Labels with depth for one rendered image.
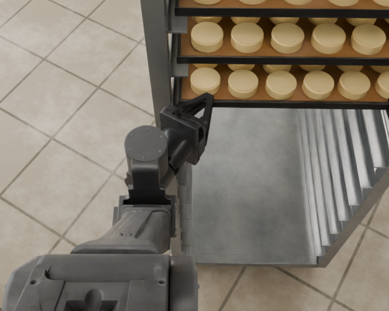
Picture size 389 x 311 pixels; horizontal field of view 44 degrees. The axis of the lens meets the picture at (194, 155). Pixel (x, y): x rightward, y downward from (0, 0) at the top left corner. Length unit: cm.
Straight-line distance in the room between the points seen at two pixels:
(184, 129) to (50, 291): 48
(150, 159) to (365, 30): 39
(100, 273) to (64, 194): 156
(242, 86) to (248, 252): 83
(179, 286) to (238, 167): 139
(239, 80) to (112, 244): 51
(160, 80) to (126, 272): 49
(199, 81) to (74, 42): 152
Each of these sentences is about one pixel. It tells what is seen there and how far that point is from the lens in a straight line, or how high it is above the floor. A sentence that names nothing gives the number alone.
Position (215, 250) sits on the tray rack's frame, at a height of 15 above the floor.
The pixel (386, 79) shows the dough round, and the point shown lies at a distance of 86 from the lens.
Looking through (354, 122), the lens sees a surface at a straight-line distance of 117.
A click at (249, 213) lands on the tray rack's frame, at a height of 15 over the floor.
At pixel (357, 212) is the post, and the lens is 120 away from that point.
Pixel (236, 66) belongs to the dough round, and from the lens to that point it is 82.
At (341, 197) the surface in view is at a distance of 126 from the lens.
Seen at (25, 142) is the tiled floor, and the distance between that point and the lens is 199.
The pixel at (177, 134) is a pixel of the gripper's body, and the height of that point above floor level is 99.
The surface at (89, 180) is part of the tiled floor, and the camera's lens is 184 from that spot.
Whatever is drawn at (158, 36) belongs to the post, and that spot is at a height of 112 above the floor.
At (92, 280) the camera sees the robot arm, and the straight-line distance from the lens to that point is 28.
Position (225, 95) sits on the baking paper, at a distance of 80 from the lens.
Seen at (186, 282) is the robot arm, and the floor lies 132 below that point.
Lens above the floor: 159
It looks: 60 degrees down
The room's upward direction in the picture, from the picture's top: straight up
